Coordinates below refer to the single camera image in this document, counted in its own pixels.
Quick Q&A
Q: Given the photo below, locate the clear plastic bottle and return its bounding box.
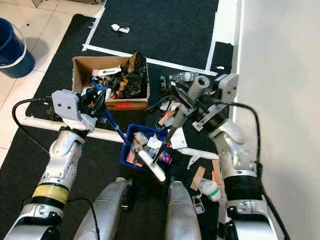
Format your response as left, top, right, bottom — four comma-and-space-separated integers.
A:
168, 71, 199, 84

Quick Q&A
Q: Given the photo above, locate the crumpled white paper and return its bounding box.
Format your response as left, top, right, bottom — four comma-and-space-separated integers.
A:
110, 23, 131, 35

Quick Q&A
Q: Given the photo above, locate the silver right robot leg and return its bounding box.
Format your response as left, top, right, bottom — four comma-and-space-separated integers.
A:
164, 181, 206, 240

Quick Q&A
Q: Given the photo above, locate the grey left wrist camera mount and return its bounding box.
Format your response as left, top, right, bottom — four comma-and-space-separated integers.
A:
51, 89, 89, 131

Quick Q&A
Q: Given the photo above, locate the white carton with black label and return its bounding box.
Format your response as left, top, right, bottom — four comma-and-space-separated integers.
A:
92, 66, 124, 77

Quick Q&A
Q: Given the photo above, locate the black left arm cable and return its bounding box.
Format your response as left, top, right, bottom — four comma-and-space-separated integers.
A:
12, 97, 55, 156

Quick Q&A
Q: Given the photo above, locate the purple snack packet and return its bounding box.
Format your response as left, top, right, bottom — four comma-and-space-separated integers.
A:
159, 152, 172, 166

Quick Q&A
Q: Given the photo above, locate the white cup with green band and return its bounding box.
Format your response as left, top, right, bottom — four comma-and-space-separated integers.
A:
197, 179, 222, 203

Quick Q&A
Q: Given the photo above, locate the brown cardboard piece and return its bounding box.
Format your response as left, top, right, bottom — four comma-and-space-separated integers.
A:
211, 159, 222, 184
189, 165, 207, 191

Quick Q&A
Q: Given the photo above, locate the white paper sheet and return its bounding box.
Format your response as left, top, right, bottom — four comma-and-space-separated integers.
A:
169, 127, 189, 150

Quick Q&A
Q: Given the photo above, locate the black and gold bag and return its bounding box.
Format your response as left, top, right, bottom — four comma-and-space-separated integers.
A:
118, 51, 149, 100

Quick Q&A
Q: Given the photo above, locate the brown cardboard box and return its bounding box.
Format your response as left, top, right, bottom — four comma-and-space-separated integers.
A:
71, 55, 151, 111

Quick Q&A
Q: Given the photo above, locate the silver left robot leg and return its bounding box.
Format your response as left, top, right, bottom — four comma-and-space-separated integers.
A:
85, 178, 131, 240

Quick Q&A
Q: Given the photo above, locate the silver robot leg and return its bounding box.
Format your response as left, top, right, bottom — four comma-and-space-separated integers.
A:
85, 178, 131, 240
164, 181, 206, 240

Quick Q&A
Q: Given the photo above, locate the blue plastic bucket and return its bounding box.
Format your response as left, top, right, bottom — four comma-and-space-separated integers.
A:
0, 17, 36, 79

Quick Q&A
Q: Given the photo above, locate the long white plastic strip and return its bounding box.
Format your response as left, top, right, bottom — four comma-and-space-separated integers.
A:
177, 147, 220, 170

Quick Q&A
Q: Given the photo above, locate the blue plastic dustpan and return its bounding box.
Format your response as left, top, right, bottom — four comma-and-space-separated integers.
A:
104, 106, 174, 172

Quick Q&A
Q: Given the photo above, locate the grey handled white brush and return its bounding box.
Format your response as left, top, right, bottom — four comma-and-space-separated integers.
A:
137, 75, 211, 183

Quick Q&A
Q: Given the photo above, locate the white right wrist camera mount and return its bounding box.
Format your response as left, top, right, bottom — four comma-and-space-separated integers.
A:
214, 73, 240, 104

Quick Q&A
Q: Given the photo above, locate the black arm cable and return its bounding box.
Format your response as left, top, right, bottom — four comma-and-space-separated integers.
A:
221, 99, 292, 240
12, 97, 55, 156

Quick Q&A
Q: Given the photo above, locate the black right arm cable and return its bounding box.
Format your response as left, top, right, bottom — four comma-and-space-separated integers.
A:
221, 99, 292, 240

